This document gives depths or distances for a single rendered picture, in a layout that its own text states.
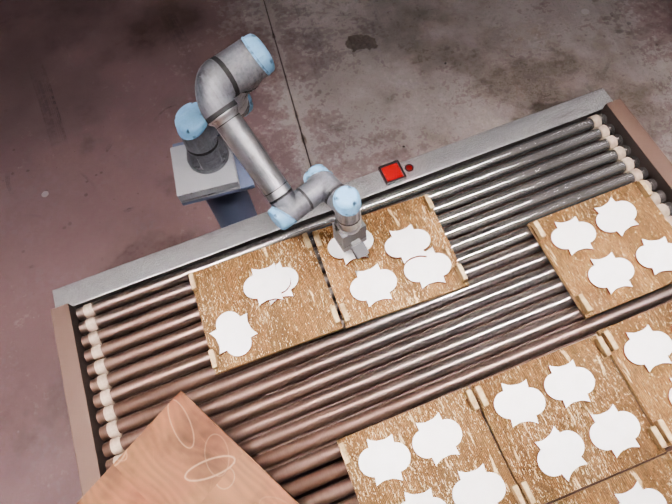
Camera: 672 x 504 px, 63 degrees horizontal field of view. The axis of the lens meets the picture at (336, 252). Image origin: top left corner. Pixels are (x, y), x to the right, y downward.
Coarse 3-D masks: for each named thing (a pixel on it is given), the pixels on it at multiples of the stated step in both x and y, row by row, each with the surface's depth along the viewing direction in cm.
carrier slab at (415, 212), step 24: (384, 216) 182; (408, 216) 182; (432, 216) 181; (384, 240) 178; (432, 240) 177; (336, 264) 176; (360, 264) 175; (384, 264) 175; (456, 264) 174; (336, 288) 173; (408, 288) 171; (432, 288) 171; (456, 288) 170; (360, 312) 169; (384, 312) 168
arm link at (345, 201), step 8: (336, 192) 149; (344, 192) 149; (352, 192) 149; (328, 200) 153; (336, 200) 148; (344, 200) 148; (352, 200) 148; (360, 200) 152; (336, 208) 150; (344, 208) 148; (352, 208) 148; (360, 208) 154; (336, 216) 156; (344, 216) 152; (352, 216) 152; (360, 216) 157; (344, 224) 156; (352, 224) 156
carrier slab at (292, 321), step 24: (288, 240) 181; (216, 264) 179; (240, 264) 178; (264, 264) 178; (288, 264) 177; (312, 264) 176; (216, 288) 175; (240, 288) 175; (312, 288) 173; (216, 312) 172; (240, 312) 171; (264, 312) 171; (288, 312) 170; (312, 312) 170; (264, 336) 168; (288, 336) 167; (312, 336) 167; (240, 360) 165
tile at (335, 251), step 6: (366, 234) 177; (330, 240) 177; (366, 240) 177; (372, 240) 176; (330, 246) 176; (336, 246) 176; (366, 246) 176; (330, 252) 176; (336, 252) 175; (342, 252) 175; (348, 252) 175; (336, 258) 175; (342, 258) 175; (348, 258) 174; (354, 258) 174
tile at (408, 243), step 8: (392, 232) 178; (400, 232) 178; (408, 232) 178; (416, 232) 177; (424, 232) 177; (392, 240) 177; (400, 240) 176; (408, 240) 176; (416, 240) 176; (424, 240) 176; (392, 248) 175; (400, 248) 175; (408, 248) 175; (416, 248) 174; (424, 248) 174; (392, 256) 174; (400, 256) 174; (408, 256) 173; (416, 256) 173; (424, 256) 174
